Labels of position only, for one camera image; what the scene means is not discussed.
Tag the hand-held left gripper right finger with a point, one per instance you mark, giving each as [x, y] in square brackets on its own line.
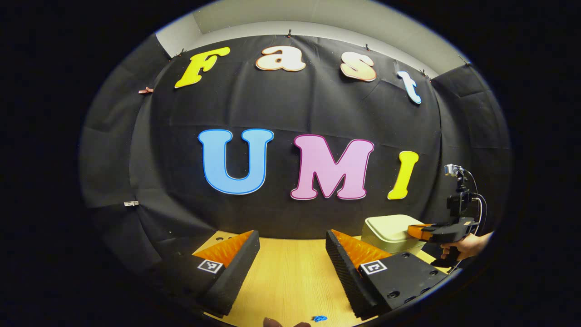
[345, 277]

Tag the copper cloth clip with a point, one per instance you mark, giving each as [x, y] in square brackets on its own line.
[145, 90]

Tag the pale green desktop garbage bin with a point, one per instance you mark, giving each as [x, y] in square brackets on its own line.
[386, 229]

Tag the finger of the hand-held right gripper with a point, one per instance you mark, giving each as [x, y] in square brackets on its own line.
[422, 231]

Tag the wooden desktop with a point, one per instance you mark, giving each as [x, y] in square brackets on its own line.
[290, 281]

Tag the blue paper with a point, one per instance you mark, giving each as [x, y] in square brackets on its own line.
[320, 319]

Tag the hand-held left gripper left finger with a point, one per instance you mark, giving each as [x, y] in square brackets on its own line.
[236, 277]

